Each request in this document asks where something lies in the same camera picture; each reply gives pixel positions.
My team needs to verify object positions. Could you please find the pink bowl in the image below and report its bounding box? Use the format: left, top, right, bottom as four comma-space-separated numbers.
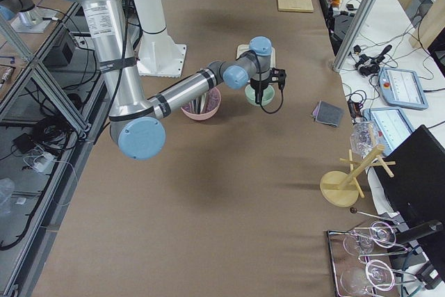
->
181, 88, 221, 121

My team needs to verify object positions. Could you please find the black monitor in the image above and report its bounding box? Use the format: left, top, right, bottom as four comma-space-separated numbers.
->
375, 125, 444, 227

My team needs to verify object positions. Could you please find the teach pendant tablet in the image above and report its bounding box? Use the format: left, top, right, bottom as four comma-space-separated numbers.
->
363, 107, 414, 155
379, 67, 428, 110

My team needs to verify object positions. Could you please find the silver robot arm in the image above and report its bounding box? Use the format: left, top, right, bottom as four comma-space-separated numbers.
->
1, 0, 35, 21
73, 0, 284, 160

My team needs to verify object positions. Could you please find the aluminium frame post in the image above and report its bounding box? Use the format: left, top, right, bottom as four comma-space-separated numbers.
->
332, 0, 376, 73

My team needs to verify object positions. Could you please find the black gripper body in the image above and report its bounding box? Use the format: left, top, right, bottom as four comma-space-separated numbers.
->
250, 79, 267, 99

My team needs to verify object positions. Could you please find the wooden cutting board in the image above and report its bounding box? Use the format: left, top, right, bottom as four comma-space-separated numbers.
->
277, 0, 314, 13

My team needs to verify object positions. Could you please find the wooden mug tree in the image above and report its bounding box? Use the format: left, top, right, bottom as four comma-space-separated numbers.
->
319, 126, 396, 207

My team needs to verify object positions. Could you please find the gray cloth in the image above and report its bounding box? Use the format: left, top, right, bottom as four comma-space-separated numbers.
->
311, 101, 344, 127

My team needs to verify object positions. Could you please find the wire glass rack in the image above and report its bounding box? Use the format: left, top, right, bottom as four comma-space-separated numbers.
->
326, 215, 427, 296

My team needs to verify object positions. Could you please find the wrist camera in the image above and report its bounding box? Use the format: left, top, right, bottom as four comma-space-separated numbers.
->
270, 67, 286, 91

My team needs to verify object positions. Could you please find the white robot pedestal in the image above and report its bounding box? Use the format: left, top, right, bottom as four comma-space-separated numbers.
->
133, 0, 186, 77

